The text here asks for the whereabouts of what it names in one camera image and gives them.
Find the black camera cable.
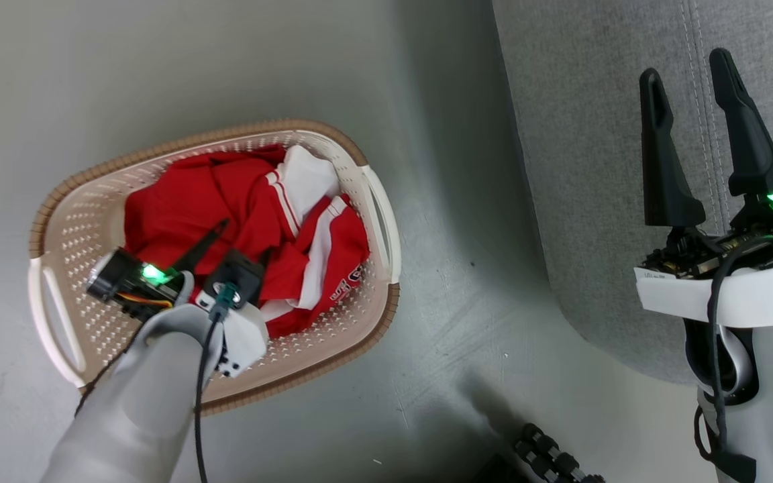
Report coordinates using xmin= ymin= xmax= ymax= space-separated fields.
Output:
xmin=193 ymin=283 xmax=240 ymax=483
xmin=692 ymin=236 xmax=773 ymax=483

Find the red jersey with white sleeves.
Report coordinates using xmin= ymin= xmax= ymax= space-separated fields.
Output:
xmin=123 ymin=144 xmax=342 ymax=286

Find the cream perforated laundry basket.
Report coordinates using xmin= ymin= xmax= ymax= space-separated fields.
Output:
xmin=28 ymin=119 xmax=402 ymax=415

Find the thin dark left arm cable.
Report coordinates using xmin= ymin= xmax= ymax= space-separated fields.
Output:
xmin=74 ymin=327 xmax=147 ymax=418

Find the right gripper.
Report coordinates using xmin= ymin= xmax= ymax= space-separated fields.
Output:
xmin=633 ymin=46 xmax=773 ymax=329

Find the black right camera cable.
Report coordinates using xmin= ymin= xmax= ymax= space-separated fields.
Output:
xmin=692 ymin=236 xmax=773 ymax=483

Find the grey fabric sofa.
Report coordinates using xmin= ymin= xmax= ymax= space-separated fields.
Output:
xmin=492 ymin=0 xmax=773 ymax=387

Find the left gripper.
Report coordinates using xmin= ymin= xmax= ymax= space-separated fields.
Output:
xmin=85 ymin=217 xmax=274 ymax=379

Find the black left camera cable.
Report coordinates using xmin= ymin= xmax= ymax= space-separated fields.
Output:
xmin=193 ymin=283 xmax=240 ymax=483

